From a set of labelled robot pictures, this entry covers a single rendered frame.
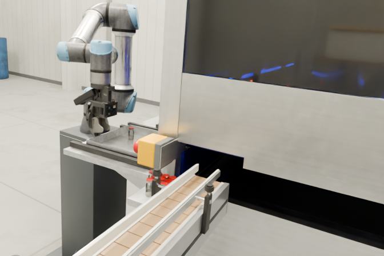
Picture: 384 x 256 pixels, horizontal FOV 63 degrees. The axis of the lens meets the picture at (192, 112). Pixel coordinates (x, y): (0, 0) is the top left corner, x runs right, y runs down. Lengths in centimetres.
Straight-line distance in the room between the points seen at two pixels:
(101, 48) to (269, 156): 67
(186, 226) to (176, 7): 54
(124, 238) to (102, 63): 67
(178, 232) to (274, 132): 33
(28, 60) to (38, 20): 107
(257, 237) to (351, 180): 29
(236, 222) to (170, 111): 35
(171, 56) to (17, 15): 824
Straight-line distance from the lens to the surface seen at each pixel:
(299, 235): 88
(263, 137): 80
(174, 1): 87
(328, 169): 80
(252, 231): 91
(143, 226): 68
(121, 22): 156
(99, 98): 118
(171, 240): 63
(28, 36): 868
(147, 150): 84
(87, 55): 125
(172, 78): 87
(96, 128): 121
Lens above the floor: 131
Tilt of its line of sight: 13 degrees down
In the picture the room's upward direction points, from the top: 5 degrees clockwise
